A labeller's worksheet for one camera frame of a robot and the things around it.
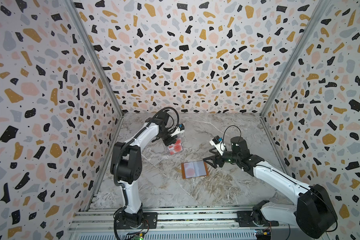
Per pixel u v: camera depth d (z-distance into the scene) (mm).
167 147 958
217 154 729
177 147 973
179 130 838
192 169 901
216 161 714
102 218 797
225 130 1132
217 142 702
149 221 733
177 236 702
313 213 409
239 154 638
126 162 505
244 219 744
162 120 709
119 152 474
